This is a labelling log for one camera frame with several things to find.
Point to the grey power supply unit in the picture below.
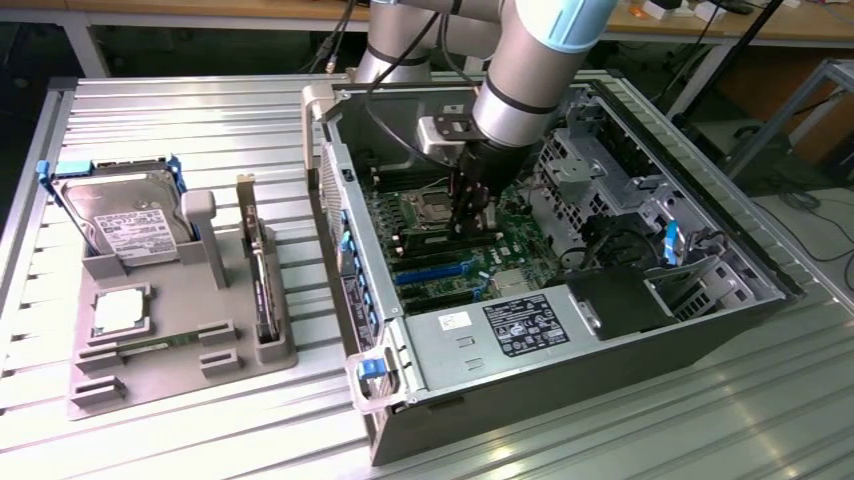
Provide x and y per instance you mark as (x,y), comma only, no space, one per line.
(494,340)

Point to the CPU socket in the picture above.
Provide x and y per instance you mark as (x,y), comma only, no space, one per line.
(430,205)

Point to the blue case latch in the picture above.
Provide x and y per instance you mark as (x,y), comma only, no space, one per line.
(371,369)

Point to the hard disk in blue caddy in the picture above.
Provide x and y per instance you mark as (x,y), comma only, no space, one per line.
(116,210)

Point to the metal disk bay cage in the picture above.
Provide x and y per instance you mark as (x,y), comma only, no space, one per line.
(594,165)

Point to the wooden desk with grey frame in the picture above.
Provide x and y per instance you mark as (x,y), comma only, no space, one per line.
(668,30)

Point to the aluminium profile frame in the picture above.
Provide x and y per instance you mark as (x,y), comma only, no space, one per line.
(788,115)

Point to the open black PC case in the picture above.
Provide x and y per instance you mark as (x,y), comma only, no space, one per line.
(534,425)

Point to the blue expansion slot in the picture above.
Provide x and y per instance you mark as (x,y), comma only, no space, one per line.
(430,271)

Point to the graphics card with metal bracket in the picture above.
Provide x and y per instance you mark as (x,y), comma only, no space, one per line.
(257,250)

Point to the black RAM slot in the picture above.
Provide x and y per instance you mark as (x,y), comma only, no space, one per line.
(410,176)
(434,239)

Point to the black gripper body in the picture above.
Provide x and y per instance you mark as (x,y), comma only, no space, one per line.
(502,167)

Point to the silver CPU chip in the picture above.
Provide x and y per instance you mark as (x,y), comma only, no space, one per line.
(119,312)

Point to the green RAM stick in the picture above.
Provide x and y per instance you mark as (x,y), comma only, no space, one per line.
(160,345)

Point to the grey parts rack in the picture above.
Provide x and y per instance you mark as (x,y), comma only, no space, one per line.
(174,370)

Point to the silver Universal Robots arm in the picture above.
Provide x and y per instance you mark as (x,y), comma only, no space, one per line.
(534,75)

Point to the green motherboard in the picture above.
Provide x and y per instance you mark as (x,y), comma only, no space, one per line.
(514,250)

